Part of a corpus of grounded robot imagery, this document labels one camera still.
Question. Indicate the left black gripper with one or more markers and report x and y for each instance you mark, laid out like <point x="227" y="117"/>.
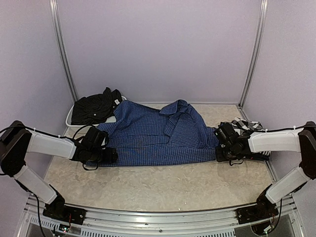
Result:
<point x="110" y="156"/>

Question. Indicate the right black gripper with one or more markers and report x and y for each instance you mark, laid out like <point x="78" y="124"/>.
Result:
<point x="219" y="157"/>

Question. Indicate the blue checked long sleeve shirt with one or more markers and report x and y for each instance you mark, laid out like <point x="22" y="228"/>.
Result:
<point x="173" y="135"/>

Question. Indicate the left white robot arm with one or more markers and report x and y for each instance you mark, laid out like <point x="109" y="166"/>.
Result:
<point x="17" y="140"/>

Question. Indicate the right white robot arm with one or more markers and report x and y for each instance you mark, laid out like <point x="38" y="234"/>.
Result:
<point x="300" y="139"/>

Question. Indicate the black white plaid folded shirt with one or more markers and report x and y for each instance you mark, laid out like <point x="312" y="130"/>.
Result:
<point x="249" y="124"/>

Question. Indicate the white plastic basket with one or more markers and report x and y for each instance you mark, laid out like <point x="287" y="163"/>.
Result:
<point x="74" y="127"/>

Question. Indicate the black striped shirt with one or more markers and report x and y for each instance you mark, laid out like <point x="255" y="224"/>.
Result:
<point x="97" y="108"/>

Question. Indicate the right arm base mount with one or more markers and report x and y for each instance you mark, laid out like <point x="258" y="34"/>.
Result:
<point x="257" y="212"/>

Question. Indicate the front aluminium rail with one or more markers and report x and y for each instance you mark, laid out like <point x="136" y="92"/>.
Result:
<point x="223" y="222"/>

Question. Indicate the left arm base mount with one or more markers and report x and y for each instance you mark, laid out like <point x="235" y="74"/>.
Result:
<point x="60" y="211"/>

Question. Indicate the right aluminium frame post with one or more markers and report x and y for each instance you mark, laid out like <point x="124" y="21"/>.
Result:
<point x="255" y="52"/>

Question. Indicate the aluminium frame post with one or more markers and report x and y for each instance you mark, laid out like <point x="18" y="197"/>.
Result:
<point x="255" y="52"/>
<point x="62" y="49"/>

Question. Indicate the left aluminium frame post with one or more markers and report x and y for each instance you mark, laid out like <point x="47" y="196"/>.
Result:
<point x="62" y="49"/>

